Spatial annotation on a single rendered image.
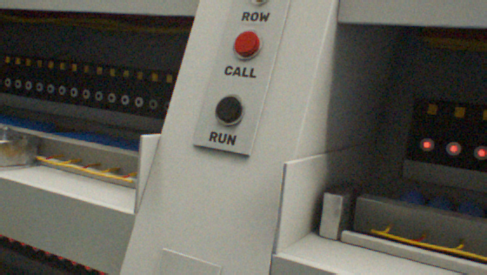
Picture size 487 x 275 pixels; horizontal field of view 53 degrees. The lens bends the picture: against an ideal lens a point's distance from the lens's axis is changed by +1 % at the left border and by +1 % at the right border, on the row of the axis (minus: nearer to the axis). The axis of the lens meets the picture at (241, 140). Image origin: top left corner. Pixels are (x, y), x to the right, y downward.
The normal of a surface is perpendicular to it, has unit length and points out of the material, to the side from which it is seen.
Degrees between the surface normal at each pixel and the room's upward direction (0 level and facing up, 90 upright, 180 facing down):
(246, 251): 90
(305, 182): 90
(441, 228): 108
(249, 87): 90
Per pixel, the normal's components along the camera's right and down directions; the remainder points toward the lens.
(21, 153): 0.88, 0.15
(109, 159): -0.47, 0.05
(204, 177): -0.41, -0.25
